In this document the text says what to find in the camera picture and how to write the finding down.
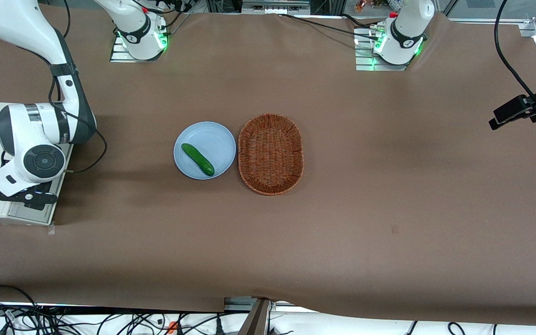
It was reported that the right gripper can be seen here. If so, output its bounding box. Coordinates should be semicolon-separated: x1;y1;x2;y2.
0;161;59;211

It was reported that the brown paper table cover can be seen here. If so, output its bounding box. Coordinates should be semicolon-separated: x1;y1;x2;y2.
0;0;536;327

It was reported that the green cucumber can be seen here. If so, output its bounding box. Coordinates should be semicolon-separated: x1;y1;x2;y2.
181;143;215;177

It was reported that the light blue round plate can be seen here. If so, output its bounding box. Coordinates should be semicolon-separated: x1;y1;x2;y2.
174;121;237;181

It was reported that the brown oval wicker basket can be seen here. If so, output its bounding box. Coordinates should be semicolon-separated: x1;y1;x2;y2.
238;114;305;196

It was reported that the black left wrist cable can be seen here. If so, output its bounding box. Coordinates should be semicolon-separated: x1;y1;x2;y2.
494;0;536;110

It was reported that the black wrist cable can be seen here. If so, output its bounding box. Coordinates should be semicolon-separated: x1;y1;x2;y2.
47;0;108;174
494;0;536;110

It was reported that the black looped floor cable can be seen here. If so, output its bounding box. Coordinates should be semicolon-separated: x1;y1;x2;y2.
0;284;41;317

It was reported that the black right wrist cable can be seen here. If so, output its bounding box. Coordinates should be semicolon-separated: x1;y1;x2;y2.
47;0;108;174

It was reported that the black cable across cover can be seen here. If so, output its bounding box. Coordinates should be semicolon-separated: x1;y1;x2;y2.
276;13;382;40

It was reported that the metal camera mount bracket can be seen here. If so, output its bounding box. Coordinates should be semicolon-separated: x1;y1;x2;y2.
224;297;275;335

